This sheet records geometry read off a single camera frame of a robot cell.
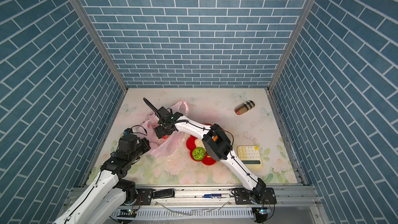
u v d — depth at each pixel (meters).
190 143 0.88
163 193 0.72
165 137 0.84
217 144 0.59
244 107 1.06
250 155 0.85
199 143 0.86
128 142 0.61
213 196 0.74
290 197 0.76
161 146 0.81
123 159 0.60
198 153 0.80
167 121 0.74
